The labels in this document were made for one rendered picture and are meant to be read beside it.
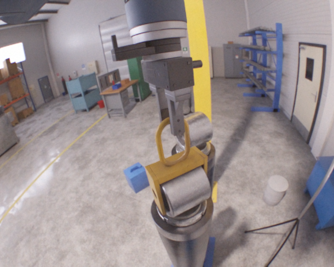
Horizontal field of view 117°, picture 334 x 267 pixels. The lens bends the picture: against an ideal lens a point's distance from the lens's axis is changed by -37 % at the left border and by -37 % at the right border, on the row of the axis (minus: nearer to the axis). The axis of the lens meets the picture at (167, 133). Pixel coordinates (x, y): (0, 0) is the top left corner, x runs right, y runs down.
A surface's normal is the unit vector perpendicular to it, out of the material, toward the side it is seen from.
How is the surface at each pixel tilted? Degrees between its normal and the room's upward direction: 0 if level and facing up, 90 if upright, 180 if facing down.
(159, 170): 0
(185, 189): 48
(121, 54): 90
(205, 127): 59
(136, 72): 90
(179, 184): 37
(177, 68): 90
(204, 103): 90
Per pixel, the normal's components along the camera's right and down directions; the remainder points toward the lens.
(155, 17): 0.01, 0.50
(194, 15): -0.24, 0.52
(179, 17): 0.71, 0.27
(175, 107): -0.89, 0.32
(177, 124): 0.44, 0.40
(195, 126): 0.26, -0.29
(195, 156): -0.13, -0.86
